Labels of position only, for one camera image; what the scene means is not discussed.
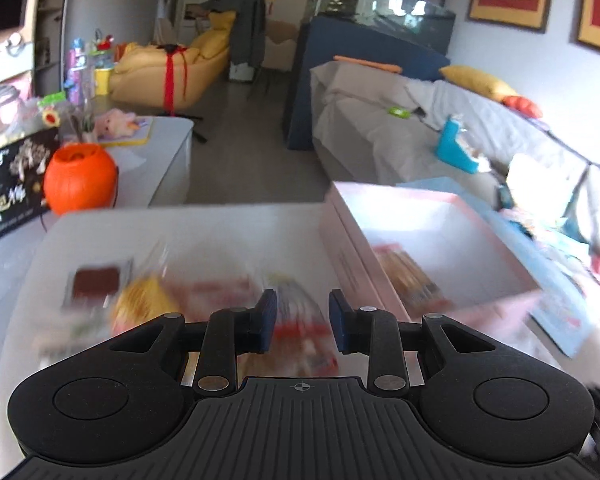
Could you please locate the pale blurred snack packet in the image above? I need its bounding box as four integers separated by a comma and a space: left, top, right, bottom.
32, 309, 116, 363

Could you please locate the brown snack in clear packet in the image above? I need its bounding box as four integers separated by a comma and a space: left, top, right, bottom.
62, 259, 134, 312

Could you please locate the orange cushion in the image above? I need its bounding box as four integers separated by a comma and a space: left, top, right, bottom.
501, 95, 544, 120

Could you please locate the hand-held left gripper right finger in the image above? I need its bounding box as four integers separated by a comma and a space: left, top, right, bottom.
329, 289, 496, 393

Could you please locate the grey coat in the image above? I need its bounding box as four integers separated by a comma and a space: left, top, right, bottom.
201, 0, 267, 69

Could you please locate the orange bolster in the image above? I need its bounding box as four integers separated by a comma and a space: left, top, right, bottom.
332, 55, 404, 74

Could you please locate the blue toy box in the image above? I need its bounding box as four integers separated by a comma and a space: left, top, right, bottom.
434, 115, 484, 175

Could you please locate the black printed box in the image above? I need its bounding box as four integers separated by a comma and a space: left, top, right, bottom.
0, 127, 61, 244

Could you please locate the orange pumpkin bucket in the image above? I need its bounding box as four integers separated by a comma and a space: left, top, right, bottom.
43, 143, 119, 216

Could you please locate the beige chair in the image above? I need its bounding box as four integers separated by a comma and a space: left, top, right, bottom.
264, 21, 301, 72

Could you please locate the light blue box lid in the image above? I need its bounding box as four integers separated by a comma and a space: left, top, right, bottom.
395, 176, 600, 359

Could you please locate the pink cardboard box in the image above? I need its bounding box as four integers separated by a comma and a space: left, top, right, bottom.
319, 180, 543, 333

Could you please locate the yellow edged mat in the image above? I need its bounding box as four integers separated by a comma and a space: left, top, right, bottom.
100, 116, 154, 149

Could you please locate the yellow armchair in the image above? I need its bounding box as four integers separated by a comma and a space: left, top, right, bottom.
109, 27, 232, 143

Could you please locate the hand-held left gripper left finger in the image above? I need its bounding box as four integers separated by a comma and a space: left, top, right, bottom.
109, 289, 279, 393

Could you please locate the pink and blue bottle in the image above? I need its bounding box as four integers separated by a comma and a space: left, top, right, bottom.
64, 37, 89, 107

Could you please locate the white low cabinet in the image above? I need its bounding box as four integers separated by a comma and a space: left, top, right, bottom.
97, 115, 195, 209

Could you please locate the pink plush toy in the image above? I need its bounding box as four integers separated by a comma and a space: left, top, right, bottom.
93, 111, 139, 139

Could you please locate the blue cabinet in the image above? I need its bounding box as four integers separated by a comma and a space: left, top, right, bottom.
286, 15, 452, 152

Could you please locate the yellow cushion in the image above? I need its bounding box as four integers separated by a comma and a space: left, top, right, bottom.
439, 65, 519, 102

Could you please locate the red ribbon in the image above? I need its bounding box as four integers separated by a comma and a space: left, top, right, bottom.
161, 45, 189, 112

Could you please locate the sofa with grey cover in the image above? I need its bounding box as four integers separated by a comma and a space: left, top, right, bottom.
310, 60, 600, 281

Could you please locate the black strap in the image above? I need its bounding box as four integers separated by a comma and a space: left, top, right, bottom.
529, 119, 600, 177

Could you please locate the round bread in clear packet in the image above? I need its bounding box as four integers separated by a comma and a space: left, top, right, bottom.
110, 274, 182, 337

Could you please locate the glass fish tank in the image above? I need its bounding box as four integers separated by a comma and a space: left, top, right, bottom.
310, 0, 457, 56

